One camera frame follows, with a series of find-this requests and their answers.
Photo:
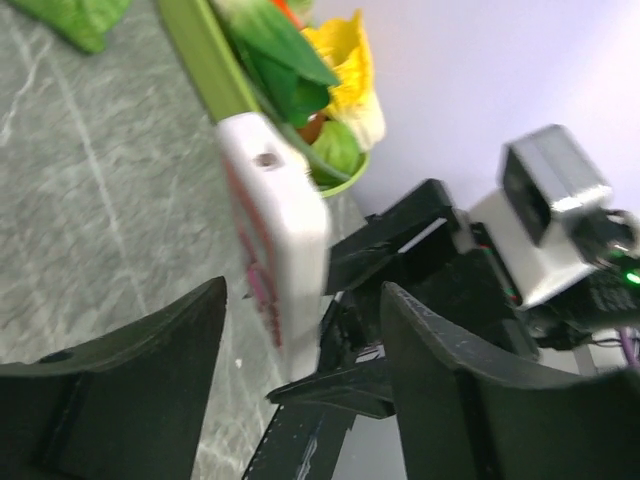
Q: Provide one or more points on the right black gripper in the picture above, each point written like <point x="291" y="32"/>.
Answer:
<point x="597" y="317"/>

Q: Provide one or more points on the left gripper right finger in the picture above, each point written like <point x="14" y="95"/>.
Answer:
<point x="467" y="409"/>

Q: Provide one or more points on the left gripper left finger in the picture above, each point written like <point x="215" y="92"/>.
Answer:
<point x="127" y="405"/>

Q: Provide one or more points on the white remote control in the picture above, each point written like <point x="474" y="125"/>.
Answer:
<point x="284" y="229"/>

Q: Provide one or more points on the round green cabbage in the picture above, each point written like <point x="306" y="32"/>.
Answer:
<point x="337" y="147"/>

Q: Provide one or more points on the brown mushroom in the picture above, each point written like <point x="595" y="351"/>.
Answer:
<point x="312" y="129"/>

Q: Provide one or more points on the bok choy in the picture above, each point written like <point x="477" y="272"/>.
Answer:
<point x="279" y="59"/>

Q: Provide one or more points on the yellow napa cabbage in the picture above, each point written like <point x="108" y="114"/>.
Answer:
<point x="344" y="46"/>

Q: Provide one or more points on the green plastic tray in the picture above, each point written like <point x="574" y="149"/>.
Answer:
<point x="223" y="84"/>

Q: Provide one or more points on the red chili pepper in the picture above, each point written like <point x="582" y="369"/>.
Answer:
<point x="284" y="8"/>

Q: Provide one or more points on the long green napa cabbage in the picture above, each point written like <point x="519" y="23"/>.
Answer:
<point x="82" y="23"/>

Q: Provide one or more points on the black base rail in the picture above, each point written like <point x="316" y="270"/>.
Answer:
<point x="301" y="442"/>

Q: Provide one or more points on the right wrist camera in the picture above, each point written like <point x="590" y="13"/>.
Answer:
<point x="548" y="187"/>

